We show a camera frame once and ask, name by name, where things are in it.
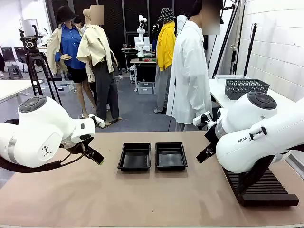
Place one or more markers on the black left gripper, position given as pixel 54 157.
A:
pixel 82 145

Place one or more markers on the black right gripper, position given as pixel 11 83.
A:
pixel 211 140

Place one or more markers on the black ESD tray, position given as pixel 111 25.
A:
pixel 135 158
pixel 171 156

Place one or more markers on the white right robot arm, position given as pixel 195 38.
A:
pixel 261 142

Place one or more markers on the small white background robot arm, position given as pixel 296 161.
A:
pixel 141 35

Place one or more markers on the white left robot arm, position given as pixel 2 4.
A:
pixel 35 133

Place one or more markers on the white side table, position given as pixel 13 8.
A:
pixel 218 92

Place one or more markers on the black slotted board rack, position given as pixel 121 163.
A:
pixel 268 190

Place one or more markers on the grey plastic basket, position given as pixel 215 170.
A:
pixel 244 89

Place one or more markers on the person in white shirt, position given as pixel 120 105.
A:
pixel 190 71

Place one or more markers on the clear storage box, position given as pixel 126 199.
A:
pixel 145 88

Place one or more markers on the mannequin with cream jacket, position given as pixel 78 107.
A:
pixel 102 71

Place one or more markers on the white desk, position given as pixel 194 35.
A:
pixel 12 89

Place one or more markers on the mannequin with yellow hoodie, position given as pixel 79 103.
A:
pixel 165 52

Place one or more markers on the mannequin with blue shirt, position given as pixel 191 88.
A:
pixel 70 47

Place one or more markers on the black light stand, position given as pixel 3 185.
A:
pixel 250 47

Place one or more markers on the black step stool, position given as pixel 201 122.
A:
pixel 14 71

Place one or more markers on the white round standing device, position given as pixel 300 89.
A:
pixel 181 23

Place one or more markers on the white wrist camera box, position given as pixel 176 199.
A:
pixel 199 120
pixel 98 120

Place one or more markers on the black camera on tripod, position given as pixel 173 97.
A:
pixel 31 45

